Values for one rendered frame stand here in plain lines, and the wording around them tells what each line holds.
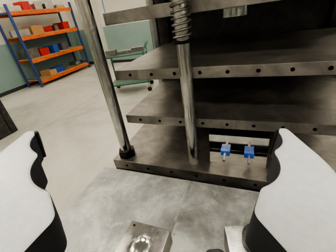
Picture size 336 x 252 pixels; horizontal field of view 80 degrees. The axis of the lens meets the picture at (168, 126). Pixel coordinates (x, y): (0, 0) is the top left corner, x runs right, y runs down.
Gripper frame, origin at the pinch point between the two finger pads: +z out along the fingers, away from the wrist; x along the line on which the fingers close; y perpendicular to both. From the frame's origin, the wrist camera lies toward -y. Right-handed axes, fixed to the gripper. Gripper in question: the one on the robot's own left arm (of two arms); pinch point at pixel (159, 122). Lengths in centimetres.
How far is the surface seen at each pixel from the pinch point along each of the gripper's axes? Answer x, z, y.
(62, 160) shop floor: -133, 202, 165
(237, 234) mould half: 22, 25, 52
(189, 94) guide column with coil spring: 12, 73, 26
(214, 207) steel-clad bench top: 21, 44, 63
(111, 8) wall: -175, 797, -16
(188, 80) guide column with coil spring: 11, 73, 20
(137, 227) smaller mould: -9, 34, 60
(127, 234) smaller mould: -12, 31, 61
